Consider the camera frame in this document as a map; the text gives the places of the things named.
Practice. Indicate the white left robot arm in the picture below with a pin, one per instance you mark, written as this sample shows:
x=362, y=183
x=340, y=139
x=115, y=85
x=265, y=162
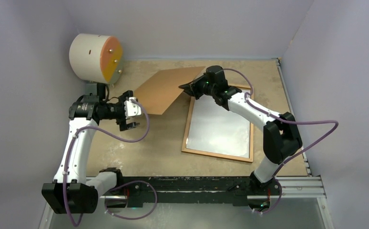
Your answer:
x=70, y=191

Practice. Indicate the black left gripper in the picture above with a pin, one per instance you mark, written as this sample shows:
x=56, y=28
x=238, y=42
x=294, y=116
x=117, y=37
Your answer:
x=122, y=99

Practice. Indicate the wooden picture frame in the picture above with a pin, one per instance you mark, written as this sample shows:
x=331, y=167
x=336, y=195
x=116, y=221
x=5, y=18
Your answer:
x=186, y=132

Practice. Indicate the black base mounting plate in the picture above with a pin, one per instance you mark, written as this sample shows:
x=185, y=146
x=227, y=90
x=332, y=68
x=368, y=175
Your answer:
x=237, y=191

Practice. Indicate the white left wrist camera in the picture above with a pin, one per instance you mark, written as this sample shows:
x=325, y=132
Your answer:
x=131, y=108

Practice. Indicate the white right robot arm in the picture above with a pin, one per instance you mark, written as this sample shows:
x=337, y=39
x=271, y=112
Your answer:
x=281, y=137

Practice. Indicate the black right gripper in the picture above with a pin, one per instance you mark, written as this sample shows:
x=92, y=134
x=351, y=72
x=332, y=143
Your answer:
x=195, y=85

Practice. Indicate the white cylindrical drum cabinet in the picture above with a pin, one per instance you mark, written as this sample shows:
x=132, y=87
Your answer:
x=96, y=58

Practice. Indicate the aluminium extrusion rail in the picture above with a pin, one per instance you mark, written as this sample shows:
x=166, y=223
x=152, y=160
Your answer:
x=292, y=187

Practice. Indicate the brown backing board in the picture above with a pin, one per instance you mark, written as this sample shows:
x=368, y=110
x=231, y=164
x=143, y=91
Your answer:
x=162, y=89

